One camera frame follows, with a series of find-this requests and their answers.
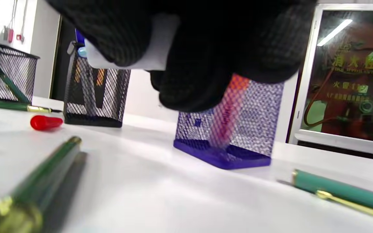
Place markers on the person's right hand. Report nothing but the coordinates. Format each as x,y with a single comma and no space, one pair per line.
212,38

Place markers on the orange pen cap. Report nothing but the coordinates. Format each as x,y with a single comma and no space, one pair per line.
240,82

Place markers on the pale blue highlighter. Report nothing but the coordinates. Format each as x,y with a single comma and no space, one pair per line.
160,42

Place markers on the orange highlighter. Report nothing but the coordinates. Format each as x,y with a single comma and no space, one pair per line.
225,123

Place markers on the blue pen cap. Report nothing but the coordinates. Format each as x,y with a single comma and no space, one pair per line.
80,36

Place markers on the red pen cap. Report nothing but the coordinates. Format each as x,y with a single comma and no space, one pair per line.
45,123

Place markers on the teal gold-clip pen cap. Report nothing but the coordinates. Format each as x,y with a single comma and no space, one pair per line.
335,191

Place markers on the dark green gold-trim pen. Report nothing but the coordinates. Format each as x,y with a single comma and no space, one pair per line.
2,76
40,178
5,105

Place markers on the blue mesh pen holder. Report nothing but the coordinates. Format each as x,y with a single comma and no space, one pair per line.
261,129

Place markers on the black mesh pen holder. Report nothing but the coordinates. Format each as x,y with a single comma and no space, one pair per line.
18,74
92,119

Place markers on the black door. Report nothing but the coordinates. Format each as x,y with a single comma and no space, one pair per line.
58,64

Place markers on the small red wall button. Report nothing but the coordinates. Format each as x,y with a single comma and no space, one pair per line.
20,38

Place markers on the red wall alarm box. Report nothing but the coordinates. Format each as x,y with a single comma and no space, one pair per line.
8,35

